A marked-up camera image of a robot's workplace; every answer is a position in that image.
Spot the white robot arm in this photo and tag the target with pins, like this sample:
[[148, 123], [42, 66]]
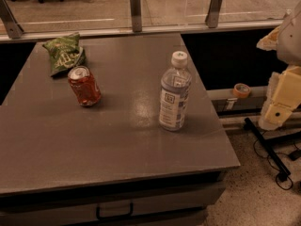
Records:
[[283, 94]]

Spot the blue plastic water bottle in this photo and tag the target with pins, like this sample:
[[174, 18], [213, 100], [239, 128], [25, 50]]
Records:
[[175, 86]]

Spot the grey cabinet with drawer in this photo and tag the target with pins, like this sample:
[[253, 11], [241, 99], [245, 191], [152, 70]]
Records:
[[59, 160]]

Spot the red soda can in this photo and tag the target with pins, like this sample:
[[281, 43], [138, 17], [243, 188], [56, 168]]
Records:
[[84, 86]]

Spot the orange tape roll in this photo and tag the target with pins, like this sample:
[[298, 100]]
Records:
[[241, 90]]

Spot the green chip bag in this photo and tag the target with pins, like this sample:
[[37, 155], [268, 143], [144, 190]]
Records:
[[65, 53]]

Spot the black metal stand leg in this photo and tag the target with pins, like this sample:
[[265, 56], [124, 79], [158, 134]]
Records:
[[284, 173]]

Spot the grey metal rail shelf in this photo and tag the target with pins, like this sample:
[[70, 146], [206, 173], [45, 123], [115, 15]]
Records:
[[227, 105]]

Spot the right metal railing post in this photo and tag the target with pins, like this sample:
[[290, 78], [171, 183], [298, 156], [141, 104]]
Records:
[[212, 17]]

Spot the metal railing post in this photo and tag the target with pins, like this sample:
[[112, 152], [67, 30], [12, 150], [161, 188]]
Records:
[[13, 29], [212, 17], [136, 17]]

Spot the middle metal railing post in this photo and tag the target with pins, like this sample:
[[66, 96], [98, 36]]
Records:
[[136, 17]]

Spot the black drawer handle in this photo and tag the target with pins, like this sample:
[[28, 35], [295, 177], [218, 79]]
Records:
[[114, 211]]

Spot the left metal railing post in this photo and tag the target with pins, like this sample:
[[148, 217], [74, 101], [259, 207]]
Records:
[[13, 29]]

